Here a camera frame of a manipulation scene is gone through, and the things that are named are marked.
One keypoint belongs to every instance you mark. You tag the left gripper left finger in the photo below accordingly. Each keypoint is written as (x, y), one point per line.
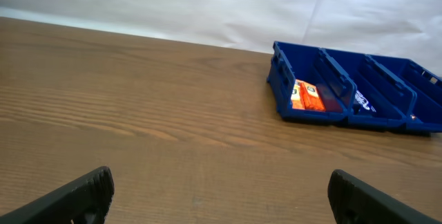
(76, 200)

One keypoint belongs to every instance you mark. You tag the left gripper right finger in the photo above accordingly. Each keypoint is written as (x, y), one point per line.
(362, 203)

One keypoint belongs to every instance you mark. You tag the blue candy pack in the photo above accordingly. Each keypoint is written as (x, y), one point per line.
(364, 102)

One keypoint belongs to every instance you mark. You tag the orange candy box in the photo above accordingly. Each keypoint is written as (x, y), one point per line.
(296, 99)
(312, 97)

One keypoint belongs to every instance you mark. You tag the blue tray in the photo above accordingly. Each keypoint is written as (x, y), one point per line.
(304, 61)

